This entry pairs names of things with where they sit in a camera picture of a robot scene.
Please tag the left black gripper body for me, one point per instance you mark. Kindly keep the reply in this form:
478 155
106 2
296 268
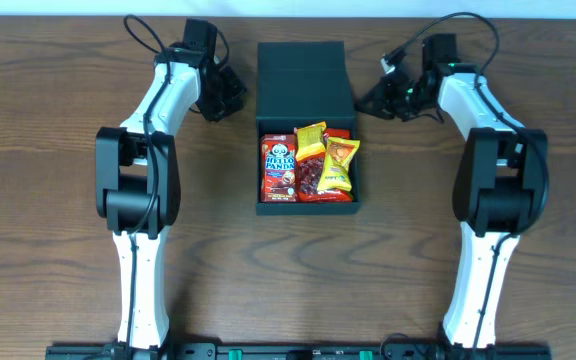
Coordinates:
225 94

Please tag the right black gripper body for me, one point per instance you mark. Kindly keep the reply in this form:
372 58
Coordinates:
402 97

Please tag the small yellow candy packet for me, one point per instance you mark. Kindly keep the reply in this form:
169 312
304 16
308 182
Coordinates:
310 140

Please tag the black gift box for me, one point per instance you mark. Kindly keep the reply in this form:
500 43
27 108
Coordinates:
302 83

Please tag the yellow orange snack packet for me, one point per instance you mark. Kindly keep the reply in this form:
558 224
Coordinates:
338 157

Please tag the red Hello Panda box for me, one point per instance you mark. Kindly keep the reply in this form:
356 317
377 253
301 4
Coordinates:
278 168

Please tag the red Hacks candy bag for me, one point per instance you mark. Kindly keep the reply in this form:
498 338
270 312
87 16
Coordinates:
309 171

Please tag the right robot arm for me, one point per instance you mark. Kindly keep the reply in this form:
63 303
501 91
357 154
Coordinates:
501 185

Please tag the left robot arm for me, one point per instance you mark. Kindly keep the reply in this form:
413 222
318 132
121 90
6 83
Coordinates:
138 189

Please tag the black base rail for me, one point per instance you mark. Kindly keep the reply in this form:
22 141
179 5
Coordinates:
401 350

